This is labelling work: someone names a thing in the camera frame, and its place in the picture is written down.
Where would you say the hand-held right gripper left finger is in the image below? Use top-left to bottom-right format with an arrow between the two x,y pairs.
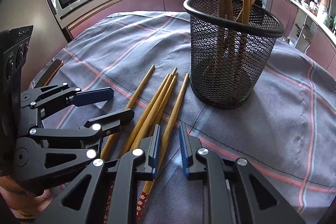
33,124 -> 161,224

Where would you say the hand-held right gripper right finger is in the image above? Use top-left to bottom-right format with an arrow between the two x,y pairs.
179,122 -> 306,224

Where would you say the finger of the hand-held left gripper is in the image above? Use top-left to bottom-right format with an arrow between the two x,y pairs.
29,109 -> 135,173
21,84 -> 114,113

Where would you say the black mesh utensil holder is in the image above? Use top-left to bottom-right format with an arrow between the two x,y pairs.
183,0 -> 285,109

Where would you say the person's left hand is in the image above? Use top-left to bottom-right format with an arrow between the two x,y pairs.
0,178 -> 61,222

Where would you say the dark smartphone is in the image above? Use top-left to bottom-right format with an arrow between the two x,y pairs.
34,59 -> 64,88

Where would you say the grey plaid tablecloth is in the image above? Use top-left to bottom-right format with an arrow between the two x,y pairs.
29,11 -> 336,224

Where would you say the pink electric kettle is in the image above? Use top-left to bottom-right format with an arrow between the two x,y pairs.
319,0 -> 332,13

